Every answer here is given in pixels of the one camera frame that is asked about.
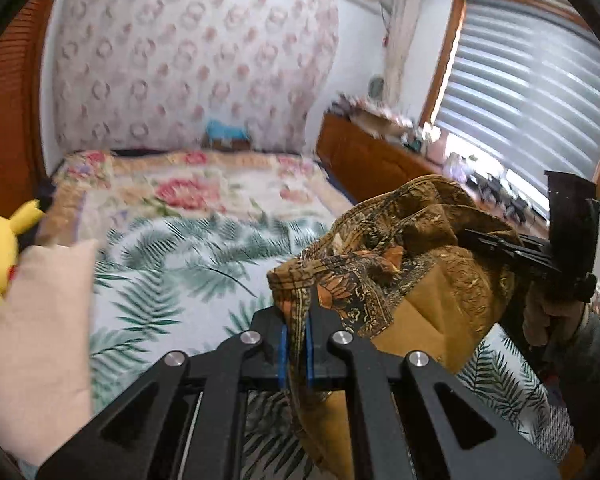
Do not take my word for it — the dark small box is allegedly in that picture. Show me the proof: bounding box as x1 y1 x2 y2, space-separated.
202 135 253 152

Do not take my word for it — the blue cloth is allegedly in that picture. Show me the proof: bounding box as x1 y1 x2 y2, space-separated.
205 119 251 141

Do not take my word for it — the black gadget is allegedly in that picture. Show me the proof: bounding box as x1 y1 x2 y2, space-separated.
472 172 501 201
500 190 531 221

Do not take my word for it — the wooden sideboard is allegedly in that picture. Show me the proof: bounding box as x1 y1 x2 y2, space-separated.
316 110 556 241

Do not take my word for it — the grey window blind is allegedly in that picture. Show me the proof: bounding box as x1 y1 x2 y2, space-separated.
432 0 600 211

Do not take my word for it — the person's right hand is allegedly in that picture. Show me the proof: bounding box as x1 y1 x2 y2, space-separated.
522 280 591 348

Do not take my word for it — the floral blanket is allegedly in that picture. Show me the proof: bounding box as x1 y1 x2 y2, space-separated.
37 149 356 248

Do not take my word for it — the golden patterned shirt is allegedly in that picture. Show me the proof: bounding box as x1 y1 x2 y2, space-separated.
267 174 531 480

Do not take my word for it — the floral cloth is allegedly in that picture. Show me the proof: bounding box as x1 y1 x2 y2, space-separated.
330 92 416 128

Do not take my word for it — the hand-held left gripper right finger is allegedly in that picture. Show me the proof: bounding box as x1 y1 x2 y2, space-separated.
304 297 562 480

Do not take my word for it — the pink bottle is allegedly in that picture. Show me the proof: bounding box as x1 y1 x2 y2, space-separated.
430 132 456 161

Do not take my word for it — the bundled cream curtain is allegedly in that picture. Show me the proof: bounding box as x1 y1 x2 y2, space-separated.
382 0 426 106

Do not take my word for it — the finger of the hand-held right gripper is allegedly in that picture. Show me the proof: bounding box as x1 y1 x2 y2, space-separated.
462 229 563 277

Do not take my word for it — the wooden louvred wardrobe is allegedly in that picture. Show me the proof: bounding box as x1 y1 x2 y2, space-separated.
0 0 63 216

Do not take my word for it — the cardboard box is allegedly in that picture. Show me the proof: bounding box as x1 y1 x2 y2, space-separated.
355 110 406 138

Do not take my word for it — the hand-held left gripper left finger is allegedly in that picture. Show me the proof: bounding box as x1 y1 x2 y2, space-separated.
37 307 288 480

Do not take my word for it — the circle patterned wall curtain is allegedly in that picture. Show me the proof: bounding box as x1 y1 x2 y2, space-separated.
52 0 341 153

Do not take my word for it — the leaf print bed sheet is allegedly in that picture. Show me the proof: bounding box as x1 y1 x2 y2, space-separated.
17 212 576 480

